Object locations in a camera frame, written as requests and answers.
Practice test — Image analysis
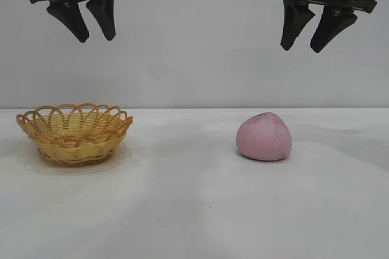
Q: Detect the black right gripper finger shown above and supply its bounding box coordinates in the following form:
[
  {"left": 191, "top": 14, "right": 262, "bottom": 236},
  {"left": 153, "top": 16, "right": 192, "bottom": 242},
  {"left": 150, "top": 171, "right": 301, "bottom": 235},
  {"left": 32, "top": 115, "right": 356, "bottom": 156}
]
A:
[
  {"left": 280, "top": 0, "right": 316, "bottom": 51},
  {"left": 310, "top": 4, "right": 357, "bottom": 54}
]

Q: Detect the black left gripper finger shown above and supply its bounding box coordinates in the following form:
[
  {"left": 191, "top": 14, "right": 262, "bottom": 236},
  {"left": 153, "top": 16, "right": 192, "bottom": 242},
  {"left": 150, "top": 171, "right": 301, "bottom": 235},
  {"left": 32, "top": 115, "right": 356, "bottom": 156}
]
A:
[
  {"left": 46, "top": 0, "right": 90, "bottom": 43},
  {"left": 85, "top": 0, "right": 117, "bottom": 41}
]

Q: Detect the pink peach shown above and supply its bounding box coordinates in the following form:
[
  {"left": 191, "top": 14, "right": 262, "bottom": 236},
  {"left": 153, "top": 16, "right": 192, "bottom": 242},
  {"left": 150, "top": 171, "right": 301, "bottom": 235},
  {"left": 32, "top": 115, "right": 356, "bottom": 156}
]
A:
[{"left": 236, "top": 112, "right": 293, "bottom": 161}]

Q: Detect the yellow woven wicker basket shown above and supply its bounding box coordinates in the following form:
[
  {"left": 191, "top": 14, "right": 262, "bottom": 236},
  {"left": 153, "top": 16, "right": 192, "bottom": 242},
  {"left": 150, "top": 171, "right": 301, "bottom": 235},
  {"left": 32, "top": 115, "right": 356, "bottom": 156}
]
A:
[{"left": 16, "top": 103, "right": 134, "bottom": 167}]

